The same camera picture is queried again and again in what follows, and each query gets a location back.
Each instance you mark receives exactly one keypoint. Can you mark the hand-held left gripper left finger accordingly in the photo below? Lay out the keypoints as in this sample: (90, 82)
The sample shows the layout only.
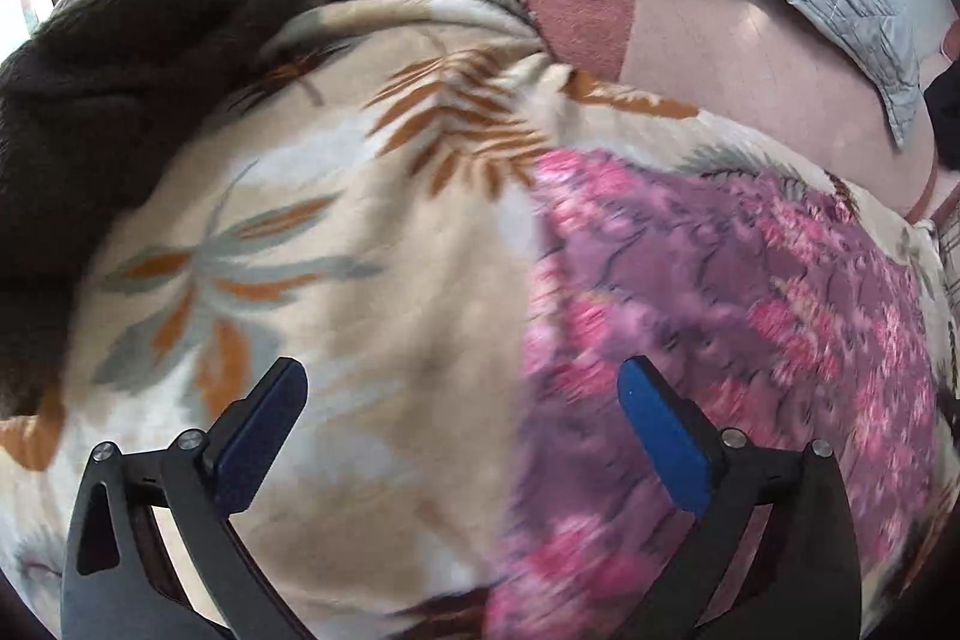
(259, 430)

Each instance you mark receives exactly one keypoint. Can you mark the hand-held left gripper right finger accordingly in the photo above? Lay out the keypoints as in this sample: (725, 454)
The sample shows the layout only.
(664, 430)

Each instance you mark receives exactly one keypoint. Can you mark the purple floral garment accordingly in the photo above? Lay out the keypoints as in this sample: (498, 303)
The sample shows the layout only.
(712, 280)

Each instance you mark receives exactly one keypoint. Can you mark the cream leaf print blanket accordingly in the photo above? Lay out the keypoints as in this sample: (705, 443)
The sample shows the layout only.
(337, 235)

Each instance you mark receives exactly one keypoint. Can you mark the pink bed sheet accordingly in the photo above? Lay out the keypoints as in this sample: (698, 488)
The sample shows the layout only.
(712, 63)

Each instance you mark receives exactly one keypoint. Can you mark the dark brown fuzzy garment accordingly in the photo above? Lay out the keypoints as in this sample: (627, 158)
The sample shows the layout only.
(150, 48)

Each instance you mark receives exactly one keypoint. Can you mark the black garment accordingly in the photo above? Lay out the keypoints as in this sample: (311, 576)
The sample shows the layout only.
(946, 96)

